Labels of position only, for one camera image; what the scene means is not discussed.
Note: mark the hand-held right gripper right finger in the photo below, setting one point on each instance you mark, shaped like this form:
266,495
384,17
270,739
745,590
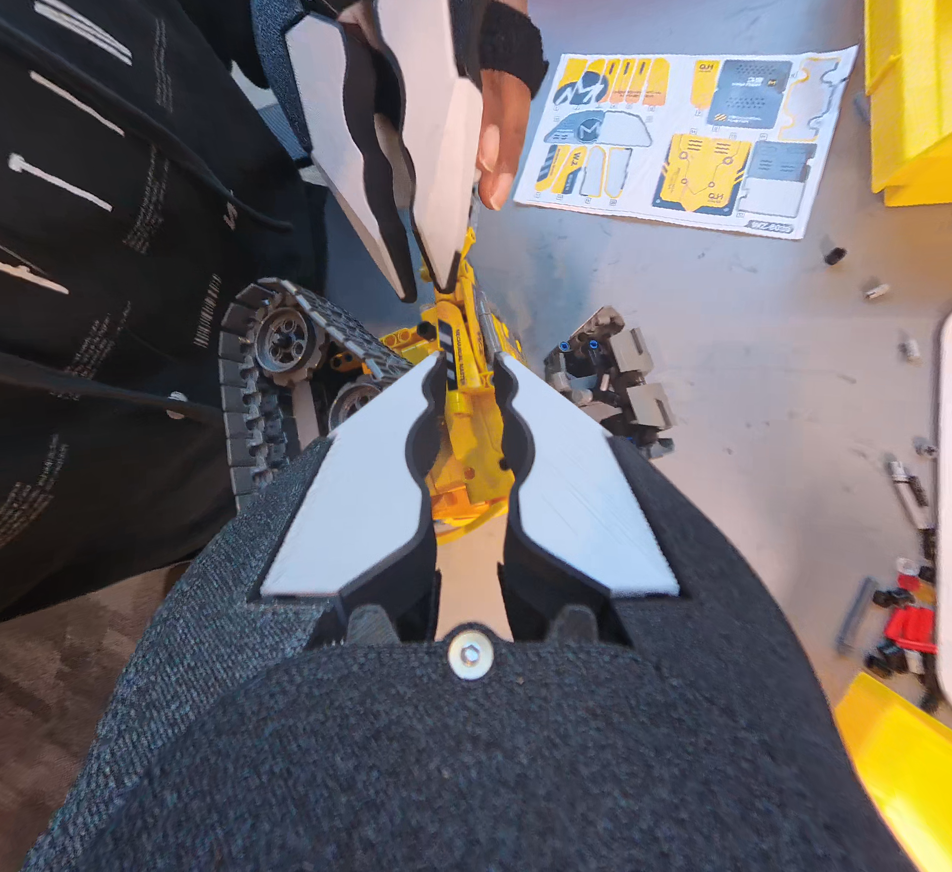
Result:
587,507

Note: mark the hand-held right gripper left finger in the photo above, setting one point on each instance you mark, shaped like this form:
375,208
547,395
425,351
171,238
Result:
349,507

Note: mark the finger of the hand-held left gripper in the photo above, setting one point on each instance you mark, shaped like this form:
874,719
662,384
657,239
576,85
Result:
327,113
439,106

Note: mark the yellow brick toy robot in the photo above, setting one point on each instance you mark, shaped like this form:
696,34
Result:
282,344

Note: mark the printed sticker sheet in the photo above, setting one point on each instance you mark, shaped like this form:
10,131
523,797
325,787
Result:
669,143

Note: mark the grey desk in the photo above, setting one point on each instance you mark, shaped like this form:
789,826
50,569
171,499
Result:
744,366

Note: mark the person's left hand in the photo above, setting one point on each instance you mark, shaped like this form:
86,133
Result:
502,143

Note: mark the person's black printed hoodie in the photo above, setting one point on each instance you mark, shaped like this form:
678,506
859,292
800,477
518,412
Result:
111,217

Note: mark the grey brick axle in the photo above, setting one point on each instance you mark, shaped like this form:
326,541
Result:
909,500

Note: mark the pile of red black pieces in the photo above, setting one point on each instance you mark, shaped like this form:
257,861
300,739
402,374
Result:
907,626

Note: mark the dark small brick piece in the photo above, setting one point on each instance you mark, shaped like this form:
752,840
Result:
925,447

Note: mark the white book stand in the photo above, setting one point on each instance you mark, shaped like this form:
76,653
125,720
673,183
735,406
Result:
944,515

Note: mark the grey brick pin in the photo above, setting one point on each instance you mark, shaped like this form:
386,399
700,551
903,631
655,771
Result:
911,350
876,291

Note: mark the yellow plastic storage bin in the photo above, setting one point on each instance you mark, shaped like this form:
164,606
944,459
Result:
900,760
907,69

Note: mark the small grey brick piece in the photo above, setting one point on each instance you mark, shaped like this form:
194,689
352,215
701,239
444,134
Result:
860,107

